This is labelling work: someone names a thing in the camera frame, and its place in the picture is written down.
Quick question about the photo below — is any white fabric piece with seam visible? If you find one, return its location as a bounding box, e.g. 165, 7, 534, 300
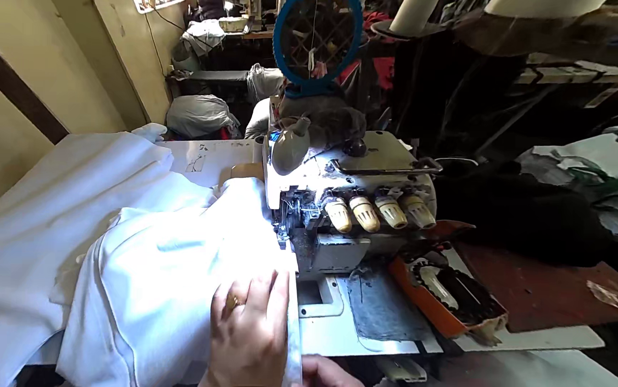
56, 177, 303, 387

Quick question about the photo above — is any black toothed machine part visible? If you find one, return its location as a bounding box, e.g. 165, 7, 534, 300
410, 255, 503, 325

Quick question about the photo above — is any white cloth bundle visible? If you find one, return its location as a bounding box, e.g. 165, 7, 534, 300
181, 19, 227, 56

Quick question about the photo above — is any dusty brown cloth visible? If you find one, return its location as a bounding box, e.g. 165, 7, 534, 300
279, 94, 368, 148

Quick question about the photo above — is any large cream thread cone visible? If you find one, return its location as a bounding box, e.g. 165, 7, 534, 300
484, 0, 608, 20

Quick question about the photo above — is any grey-white stuffed sack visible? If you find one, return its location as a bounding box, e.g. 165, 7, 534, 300
166, 95, 241, 139

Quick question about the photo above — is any background worktable with items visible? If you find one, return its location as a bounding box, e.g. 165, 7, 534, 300
188, 0, 283, 41

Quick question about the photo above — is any white sewing table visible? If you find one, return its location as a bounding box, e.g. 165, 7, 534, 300
21, 139, 606, 366

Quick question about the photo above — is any white thread cone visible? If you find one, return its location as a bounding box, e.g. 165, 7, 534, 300
388, 0, 440, 38

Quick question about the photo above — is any black fabric heap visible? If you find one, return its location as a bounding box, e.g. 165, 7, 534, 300
435, 157, 616, 268

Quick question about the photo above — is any large white fabric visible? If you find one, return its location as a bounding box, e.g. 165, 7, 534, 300
0, 124, 218, 387

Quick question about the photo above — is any white overlock sewing machine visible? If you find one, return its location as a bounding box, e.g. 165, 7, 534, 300
263, 97, 439, 277

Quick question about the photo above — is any pale draped plastic bag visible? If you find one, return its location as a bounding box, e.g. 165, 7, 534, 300
246, 63, 285, 103

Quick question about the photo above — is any person's left hand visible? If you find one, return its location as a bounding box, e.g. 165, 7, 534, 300
199, 269, 290, 387

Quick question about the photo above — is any grey machine lamp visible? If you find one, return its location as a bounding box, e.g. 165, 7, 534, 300
270, 117, 311, 176

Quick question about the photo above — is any dark blue-grey cloth pad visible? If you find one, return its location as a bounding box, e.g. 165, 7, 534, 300
346, 266, 432, 343

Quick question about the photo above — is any orange open box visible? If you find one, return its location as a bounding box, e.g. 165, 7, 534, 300
388, 220, 508, 339

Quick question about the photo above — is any small crumpled printed wrapper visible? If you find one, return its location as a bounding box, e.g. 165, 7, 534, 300
586, 279, 618, 319

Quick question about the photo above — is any dark wooden beam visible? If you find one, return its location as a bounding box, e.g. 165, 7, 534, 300
0, 13, 70, 145

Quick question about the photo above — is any person's right hand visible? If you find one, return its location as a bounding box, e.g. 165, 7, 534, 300
293, 354, 365, 387

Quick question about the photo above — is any blue round plastic frame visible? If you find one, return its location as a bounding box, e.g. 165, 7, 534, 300
272, 0, 364, 98

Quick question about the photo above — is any white green plastic bag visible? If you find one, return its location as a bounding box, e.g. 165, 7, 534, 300
518, 125, 618, 234

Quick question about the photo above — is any grey bench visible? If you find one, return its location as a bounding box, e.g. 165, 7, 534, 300
180, 70, 250, 96

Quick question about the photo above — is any dark red board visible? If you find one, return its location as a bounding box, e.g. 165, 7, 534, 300
455, 239, 618, 334

